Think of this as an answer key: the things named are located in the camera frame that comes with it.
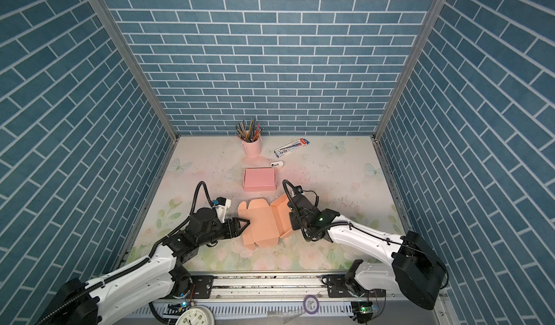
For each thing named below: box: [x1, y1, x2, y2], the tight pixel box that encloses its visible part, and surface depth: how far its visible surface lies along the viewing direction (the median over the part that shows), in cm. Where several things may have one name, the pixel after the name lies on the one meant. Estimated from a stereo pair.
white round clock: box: [174, 305, 216, 325], surface depth 67 cm
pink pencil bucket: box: [240, 136, 263, 158], surface depth 111 cm
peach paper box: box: [237, 193, 295, 251], surface depth 89 cm
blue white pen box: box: [273, 137, 311, 159], surface depth 118 cm
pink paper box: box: [242, 167, 277, 192], surface depth 101 cm
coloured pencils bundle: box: [235, 119, 264, 143], surface depth 109 cm
